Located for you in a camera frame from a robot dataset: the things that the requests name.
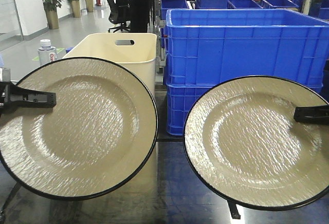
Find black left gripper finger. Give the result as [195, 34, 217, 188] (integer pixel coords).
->
[1, 67, 57, 114]

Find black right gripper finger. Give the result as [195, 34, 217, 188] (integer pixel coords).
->
[294, 105, 328, 124]

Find beige black-rimmed plate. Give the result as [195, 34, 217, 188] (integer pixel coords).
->
[184, 76, 328, 211]
[1, 57, 158, 200]

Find clear water bottle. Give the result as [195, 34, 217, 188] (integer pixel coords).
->
[38, 39, 58, 66]

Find blue crate back right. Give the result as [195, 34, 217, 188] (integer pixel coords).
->
[260, 0, 299, 10]

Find black office chair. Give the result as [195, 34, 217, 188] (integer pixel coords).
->
[107, 0, 130, 33]

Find cream plastic bin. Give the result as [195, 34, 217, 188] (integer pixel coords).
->
[64, 33, 157, 95]

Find upper large blue crate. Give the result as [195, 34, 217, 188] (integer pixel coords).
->
[166, 9, 328, 88]

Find large blue crate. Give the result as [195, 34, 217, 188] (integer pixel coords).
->
[167, 76, 327, 136]
[166, 9, 328, 88]

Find lower large blue crate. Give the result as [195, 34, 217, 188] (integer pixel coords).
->
[167, 76, 327, 136]

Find seated person in black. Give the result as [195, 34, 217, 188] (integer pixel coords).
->
[116, 0, 130, 21]

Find standing person dark clothes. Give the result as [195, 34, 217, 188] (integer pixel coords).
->
[129, 0, 151, 33]

